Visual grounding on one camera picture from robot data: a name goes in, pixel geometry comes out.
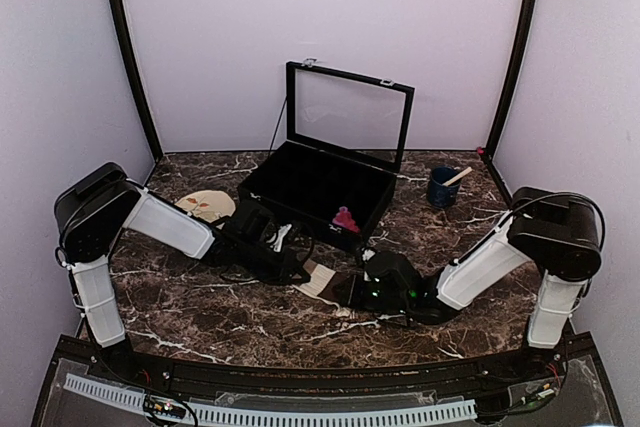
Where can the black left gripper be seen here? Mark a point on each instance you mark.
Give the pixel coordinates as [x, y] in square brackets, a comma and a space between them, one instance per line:
[280, 273]

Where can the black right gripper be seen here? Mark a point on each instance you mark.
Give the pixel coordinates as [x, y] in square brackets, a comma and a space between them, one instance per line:
[354, 294]

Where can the beige brown striped sock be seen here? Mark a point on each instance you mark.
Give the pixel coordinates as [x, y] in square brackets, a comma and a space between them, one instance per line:
[322, 282]

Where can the maroon purple striped sock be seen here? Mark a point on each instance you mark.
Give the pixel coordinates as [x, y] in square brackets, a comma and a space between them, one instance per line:
[344, 219]

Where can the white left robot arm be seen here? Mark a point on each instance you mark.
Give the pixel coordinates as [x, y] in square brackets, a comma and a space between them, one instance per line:
[96, 213]

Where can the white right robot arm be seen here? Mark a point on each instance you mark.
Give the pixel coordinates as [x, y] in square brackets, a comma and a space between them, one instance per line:
[562, 233]

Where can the beige cloth hat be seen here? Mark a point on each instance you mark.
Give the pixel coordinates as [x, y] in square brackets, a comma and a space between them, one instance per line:
[207, 205]

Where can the dark blue mug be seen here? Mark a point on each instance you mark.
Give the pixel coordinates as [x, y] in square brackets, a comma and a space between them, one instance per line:
[439, 195]

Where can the wooden stick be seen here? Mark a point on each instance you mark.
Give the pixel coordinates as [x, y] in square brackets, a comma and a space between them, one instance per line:
[458, 177]

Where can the black display case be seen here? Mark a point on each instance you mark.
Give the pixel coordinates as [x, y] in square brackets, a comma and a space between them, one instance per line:
[345, 139]

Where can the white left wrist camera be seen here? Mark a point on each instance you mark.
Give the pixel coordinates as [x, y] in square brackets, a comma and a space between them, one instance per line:
[277, 241]

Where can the white slotted cable duct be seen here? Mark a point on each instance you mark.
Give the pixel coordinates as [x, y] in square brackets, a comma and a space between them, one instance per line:
[252, 410]

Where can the black front frame rail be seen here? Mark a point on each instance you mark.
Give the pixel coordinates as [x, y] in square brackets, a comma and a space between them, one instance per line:
[182, 372]

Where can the black left corner post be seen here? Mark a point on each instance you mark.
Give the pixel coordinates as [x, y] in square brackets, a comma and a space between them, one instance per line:
[126, 48]

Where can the black corner post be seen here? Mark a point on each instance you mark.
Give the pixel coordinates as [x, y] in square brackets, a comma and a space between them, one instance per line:
[516, 58]
[126, 48]

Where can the black right corner post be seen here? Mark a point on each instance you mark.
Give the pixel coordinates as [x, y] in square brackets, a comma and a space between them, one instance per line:
[516, 58]

